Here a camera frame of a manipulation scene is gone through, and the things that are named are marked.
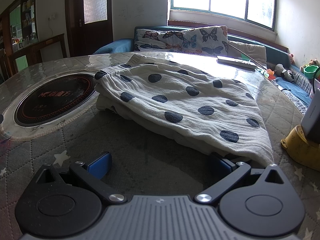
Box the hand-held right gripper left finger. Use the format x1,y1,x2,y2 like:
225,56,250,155
36,151,127,204

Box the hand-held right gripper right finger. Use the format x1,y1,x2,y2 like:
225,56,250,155
194,152,292,204

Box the white polka dot pants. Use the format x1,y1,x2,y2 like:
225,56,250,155
94,53,274,168

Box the yellow plastic holder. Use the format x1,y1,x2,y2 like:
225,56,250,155
280,124,320,172

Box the black round induction cooktop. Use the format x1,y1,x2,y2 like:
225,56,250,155
13,73,99,127

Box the white charger box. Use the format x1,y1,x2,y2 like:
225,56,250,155
301,88,320,140

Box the blue patterned sofa mat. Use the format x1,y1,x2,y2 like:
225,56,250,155
272,67,314,116

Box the flat book on table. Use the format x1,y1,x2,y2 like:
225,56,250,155
216,55,258,70

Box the grey plush toy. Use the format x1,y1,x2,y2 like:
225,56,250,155
274,63,294,82

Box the thin stick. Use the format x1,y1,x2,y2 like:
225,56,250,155
228,42,269,71

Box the beige cushion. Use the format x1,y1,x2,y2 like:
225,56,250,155
227,40,267,64

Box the teal sofa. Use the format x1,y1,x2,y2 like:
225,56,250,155
92,26,320,115

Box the butterfly print cushion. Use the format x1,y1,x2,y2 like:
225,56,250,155
134,28,187,52
181,25,229,55

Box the green plastic bucket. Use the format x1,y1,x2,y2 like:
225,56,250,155
303,65,320,79

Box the wooden side desk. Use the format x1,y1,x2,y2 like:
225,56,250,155
7,33,68,69

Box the dark wooden door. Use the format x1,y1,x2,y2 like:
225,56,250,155
64,0,113,58

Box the brown plush bear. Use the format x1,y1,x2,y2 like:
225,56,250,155
300,59,319,72

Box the wooden shelf cabinet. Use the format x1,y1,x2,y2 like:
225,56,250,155
0,0,38,55

